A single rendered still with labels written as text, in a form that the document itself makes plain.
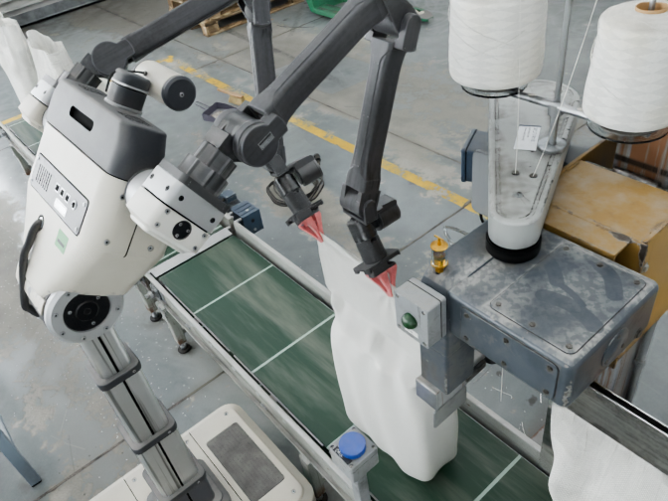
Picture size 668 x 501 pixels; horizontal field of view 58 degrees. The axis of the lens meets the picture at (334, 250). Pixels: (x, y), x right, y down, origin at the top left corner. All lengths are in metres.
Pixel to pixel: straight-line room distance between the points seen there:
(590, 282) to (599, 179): 0.30
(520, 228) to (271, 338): 1.44
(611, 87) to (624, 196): 0.29
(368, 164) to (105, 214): 0.53
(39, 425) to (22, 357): 0.47
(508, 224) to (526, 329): 0.17
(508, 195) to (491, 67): 0.22
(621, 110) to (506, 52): 0.22
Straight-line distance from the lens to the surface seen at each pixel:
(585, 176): 1.25
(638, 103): 0.98
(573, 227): 1.11
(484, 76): 1.10
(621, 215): 1.16
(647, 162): 1.28
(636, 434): 1.18
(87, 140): 1.24
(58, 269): 1.27
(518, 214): 1.00
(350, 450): 1.37
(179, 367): 2.82
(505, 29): 1.07
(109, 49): 1.55
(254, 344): 2.26
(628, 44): 0.95
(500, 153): 1.15
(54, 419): 2.90
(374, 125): 1.25
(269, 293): 2.44
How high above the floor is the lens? 2.02
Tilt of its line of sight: 39 degrees down
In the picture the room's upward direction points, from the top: 9 degrees counter-clockwise
